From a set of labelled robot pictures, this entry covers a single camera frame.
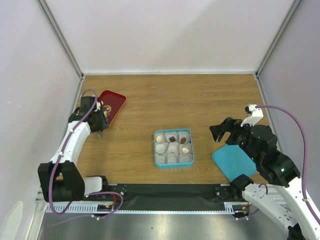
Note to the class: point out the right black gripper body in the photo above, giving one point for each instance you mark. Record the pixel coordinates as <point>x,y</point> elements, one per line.
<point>239,136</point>

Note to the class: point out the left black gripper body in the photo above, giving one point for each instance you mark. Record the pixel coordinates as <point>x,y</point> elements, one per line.
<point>101,121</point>

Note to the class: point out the metal tongs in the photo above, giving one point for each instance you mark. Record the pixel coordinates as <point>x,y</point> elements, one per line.
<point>100,134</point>

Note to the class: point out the dark oval chocolate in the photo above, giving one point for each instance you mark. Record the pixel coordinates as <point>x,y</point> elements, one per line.
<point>183,140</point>

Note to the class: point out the white almond chocolate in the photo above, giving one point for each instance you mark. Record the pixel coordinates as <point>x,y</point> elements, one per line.
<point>185,150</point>

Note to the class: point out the dark square chocolate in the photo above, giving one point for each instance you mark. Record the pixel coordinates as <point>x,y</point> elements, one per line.
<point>172,139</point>

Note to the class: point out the white oval chocolate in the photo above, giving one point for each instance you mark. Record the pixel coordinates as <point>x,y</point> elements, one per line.
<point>158,139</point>

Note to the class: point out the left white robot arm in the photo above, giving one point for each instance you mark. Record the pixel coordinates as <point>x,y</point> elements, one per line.
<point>60,179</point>

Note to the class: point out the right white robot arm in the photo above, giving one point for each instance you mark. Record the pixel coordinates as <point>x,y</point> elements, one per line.
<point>260,145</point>

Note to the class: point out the red lacquer tray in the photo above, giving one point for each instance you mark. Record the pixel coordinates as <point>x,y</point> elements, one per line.
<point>112,104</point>

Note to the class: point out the teal tin lid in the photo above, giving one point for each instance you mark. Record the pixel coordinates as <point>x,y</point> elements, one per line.
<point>233,162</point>

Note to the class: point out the teal square tin box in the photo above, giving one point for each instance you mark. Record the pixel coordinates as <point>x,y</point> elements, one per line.
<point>169,155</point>

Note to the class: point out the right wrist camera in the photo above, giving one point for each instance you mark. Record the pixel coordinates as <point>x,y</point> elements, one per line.
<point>253,115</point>

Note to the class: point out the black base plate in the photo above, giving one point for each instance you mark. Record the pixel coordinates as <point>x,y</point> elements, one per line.
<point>215,190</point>

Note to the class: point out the aluminium frame rail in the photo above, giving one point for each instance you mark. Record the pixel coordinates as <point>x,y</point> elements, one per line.
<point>157,204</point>

